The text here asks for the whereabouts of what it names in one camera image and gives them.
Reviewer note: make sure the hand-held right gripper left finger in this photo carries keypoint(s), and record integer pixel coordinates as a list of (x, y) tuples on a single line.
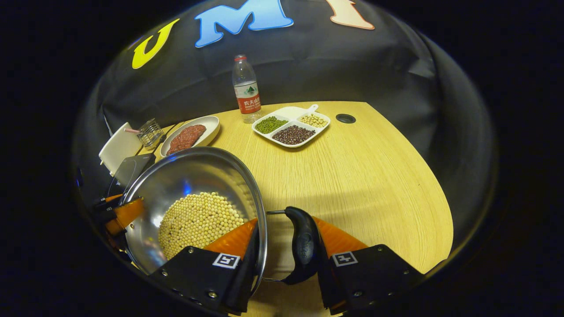
[(244, 281)]

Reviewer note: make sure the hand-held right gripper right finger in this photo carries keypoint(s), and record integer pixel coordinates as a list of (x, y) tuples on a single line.
[(379, 273)]

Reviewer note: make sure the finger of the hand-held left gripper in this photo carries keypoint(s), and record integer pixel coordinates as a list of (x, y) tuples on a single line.
[(125, 215), (108, 202)]

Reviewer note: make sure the black induction cooktop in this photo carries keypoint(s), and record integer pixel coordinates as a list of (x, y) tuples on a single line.
[(134, 169)]

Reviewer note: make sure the white toaster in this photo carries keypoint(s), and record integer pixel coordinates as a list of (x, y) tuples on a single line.
[(119, 147)]

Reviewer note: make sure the large pile of soybeans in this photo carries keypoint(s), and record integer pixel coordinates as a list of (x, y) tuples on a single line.
[(198, 224)]

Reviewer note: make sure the pink striped stick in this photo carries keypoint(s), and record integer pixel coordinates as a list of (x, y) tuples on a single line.
[(131, 130)]

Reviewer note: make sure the round white plate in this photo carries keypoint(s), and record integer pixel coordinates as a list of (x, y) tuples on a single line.
[(210, 127)]

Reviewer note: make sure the heap of red beans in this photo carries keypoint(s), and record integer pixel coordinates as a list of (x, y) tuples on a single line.
[(293, 135)]

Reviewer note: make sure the heap of green mung beans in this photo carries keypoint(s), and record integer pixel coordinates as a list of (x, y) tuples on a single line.
[(269, 125)]

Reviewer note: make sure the small heap of soybeans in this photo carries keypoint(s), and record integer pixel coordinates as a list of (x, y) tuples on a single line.
[(313, 120)]

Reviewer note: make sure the white divided dish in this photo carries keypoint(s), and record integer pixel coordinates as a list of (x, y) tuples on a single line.
[(288, 113)]

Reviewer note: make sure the clear plastic water bottle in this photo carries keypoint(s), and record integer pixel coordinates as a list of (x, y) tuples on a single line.
[(246, 88)]

